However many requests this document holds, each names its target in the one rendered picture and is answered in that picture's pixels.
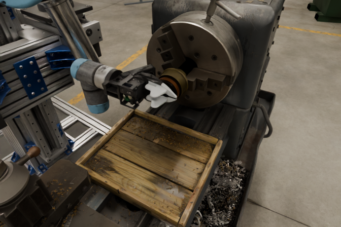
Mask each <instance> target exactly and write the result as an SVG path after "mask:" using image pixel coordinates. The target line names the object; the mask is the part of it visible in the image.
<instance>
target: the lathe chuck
mask: <svg viewBox="0 0 341 227"><path fill-rule="evenodd" d="M205 19H206V15H203V14H196V13H190V14H184V15H181V16H178V17H176V18H174V19H173V20H171V21H170V22H168V23H167V24H165V25H164V26H162V27H160V28H159V29H157V30H156V31H155V32H154V33H153V35H152V36H151V38H150V40H149V42H148V46H147V51H146V60H147V65H149V64H152V65H153V66H154V67H155V68H156V77H157V78H159V77H160V76H161V74H162V73H163V71H164V70H163V68H162V66H161V65H162V64H163V63H164V61H163V59H162V57H161V55H160V53H161V52H162V51H163V49H162V47H161V45H160V43H159V41H158V39H157V37H159V36H160V35H162V34H163V31H162V30H161V29H162V28H163V27H165V26H167V25H171V27H172V29H173V31H174V33H175V36H176V38H177V40H178V42H179V44H180V46H181V49H182V51H183V53H184V55H185V57H189V58H191V59H192V60H193V61H194V62H195V63H196V64H197V66H198V68H202V69H206V70H210V71H214V72H217V73H221V74H225V75H229V76H232V77H233V78H232V82H231V85H230V86H226V85H225V86H224V87H223V89H222V90H221V92H219V91H216V90H212V89H209V88H206V90H205V91H202V90H199V89H195V90H194V91H193V92H191V91H188V90H187V91H186V92H185V93H184V94H182V95H181V96H180V97H179V98H177V100H175V102H177V103H179V104H181V105H184V106H187V107H192V108H205V107H210V106H213V105H215V104H217V103H219V102H220V101H221V100H223V99H224V98H225V96H226V95H227V94H228V92H229V90H230V89H231V87H232V85H233V83H234V82H235V80H236V78H237V76H238V73H239V71H240V66H241V55H240V51H239V48H238V45H237V43H236V40H235V39H234V37H233V35H232V34H231V32H230V31H229V30H228V29H227V28H226V27H225V26H224V25H223V24H222V23H220V22H219V21H217V20H216V19H214V18H211V19H210V22H211V23H212V25H207V24H204V23H203V22H202V20H205ZM179 69H181V70H182V71H183V72H185V73H186V74H189V73H190V72H191V71H192V70H193V68H191V67H190V66H189V65H188V64H187V62H186V61H185V62H184V63H183V64H182V65H181V66H180V67H179Z"/></svg>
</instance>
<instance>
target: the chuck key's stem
mask: <svg viewBox="0 0 341 227"><path fill-rule="evenodd" d="M216 1H219V0H211V1H210V4H209V7H208V10H207V12H206V14H207V16H206V19H205V21H204V22H205V23H206V24H209V22H210V19H211V17H212V16H213V15H214V12H215V10H216V7H217V5H216V4H215V2H216Z"/></svg>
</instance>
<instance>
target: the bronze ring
mask: <svg viewBox="0 0 341 227"><path fill-rule="evenodd" d="M159 79H160V80H161V81H163V83H164V84H166V85H167V86H168V87H169V88H170V89H171V90H172V91H173V92H174V93H175V94H176V96H177V98H179V97H180V96H181V95H182V94H184V93H185V92H186V91H187V90H188V80H187V78H186V74H185V73H184V72H183V71H182V70H180V69H175V68H167V69H166V70H164V71H163V73H162V74H161V76H160V77H159Z"/></svg>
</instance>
